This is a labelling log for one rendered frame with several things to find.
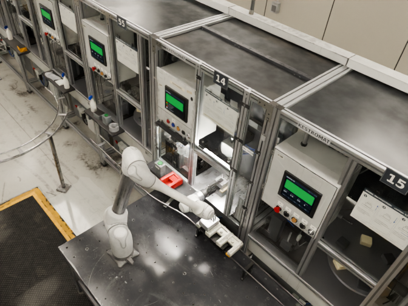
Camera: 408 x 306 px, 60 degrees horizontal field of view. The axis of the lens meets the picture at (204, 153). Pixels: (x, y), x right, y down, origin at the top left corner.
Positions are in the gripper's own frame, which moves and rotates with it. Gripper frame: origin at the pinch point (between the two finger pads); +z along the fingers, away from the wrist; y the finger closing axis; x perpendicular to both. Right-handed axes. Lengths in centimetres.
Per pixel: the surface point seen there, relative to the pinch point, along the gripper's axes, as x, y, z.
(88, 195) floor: 141, -101, -52
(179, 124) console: 35, 46, -14
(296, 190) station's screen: -70, 62, -17
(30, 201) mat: 173, -99, -103
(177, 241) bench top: -4, -33, -47
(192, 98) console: 23, 75, -14
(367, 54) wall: 41, -1, 345
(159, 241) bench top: 6, -33, -58
